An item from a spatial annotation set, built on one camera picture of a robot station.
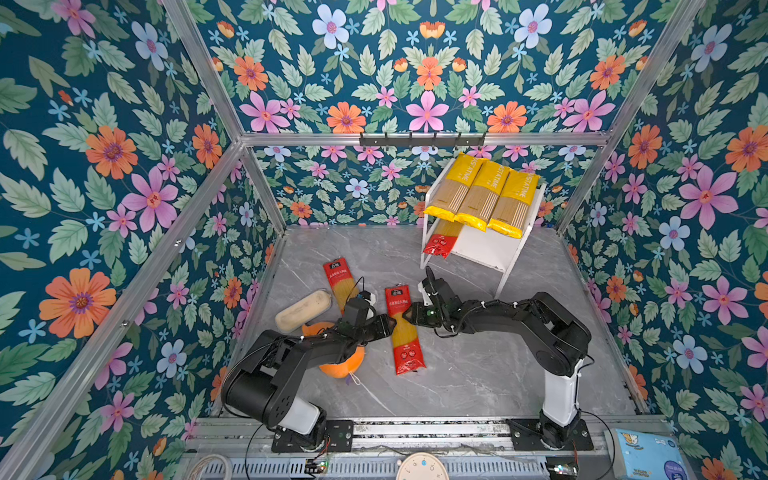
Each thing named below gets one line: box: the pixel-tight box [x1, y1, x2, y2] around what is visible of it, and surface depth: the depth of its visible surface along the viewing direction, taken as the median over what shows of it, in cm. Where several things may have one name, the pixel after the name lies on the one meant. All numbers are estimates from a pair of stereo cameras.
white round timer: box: [396, 452, 450, 480], surface depth 69 cm
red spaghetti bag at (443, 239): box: [424, 219, 464, 259], surface depth 93 cm
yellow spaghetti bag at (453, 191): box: [423, 152, 486, 222], surface depth 84 cm
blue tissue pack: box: [615, 428, 689, 480], surface depth 68 cm
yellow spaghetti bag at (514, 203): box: [487, 171, 540, 239], surface depth 79 cm
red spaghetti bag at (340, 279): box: [323, 258, 359, 316], surface depth 105 cm
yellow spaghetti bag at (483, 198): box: [454, 160, 511, 232], surface depth 81 cm
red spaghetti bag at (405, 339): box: [385, 285, 427, 375], surface depth 90 cm
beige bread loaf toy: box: [275, 289, 333, 333], surface depth 95 cm
